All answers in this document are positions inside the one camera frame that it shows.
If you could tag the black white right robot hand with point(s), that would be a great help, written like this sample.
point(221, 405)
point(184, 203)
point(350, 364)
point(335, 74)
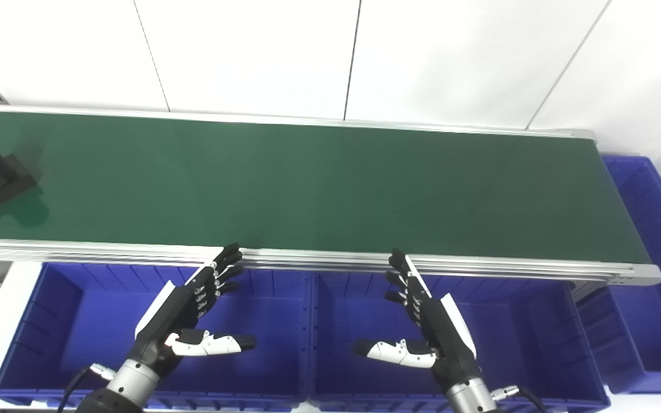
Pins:
point(442, 338)

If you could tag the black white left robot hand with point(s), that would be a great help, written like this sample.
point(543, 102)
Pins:
point(178, 310)

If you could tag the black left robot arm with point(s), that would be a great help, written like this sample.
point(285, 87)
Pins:
point(127, 390)

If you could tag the blue plastic bin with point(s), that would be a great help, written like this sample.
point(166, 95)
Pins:
point(652, 321)
point(525, 344)
point(78, 338)

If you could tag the green conveyor belt aluminium frame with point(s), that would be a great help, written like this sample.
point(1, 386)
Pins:
point(319, 189)

